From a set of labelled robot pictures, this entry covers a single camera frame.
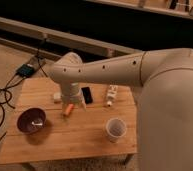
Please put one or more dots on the long grey rail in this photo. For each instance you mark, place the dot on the long grey rail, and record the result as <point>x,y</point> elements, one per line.
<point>68,40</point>

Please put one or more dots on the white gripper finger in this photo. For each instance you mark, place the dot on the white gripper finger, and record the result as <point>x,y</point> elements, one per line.
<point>64,107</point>
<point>84,107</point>

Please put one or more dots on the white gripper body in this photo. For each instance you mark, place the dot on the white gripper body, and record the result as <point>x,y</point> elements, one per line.
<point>71,93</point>

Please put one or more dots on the black phone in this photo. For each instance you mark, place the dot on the black phone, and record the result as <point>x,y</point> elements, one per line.
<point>87,95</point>

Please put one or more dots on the black power adapter left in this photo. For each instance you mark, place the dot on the black power adapter left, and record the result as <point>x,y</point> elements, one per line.
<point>25,71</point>

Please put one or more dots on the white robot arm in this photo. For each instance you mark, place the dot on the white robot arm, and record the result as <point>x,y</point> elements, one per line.
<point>165,104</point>

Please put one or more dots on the dark purple bowl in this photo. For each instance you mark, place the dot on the dark purple bowl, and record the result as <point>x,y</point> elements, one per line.
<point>31,120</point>

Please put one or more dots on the orange carrot toy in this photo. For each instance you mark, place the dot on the orange carrot toy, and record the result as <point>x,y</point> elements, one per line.
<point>68,110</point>

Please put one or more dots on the wooden table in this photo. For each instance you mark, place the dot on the wooden table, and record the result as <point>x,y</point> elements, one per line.
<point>80,135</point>

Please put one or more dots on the white sponge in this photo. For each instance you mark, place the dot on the white sponge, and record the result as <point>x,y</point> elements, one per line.
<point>57,97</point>

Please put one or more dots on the white tube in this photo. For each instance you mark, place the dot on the white tube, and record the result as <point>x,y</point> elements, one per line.
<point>111,94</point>

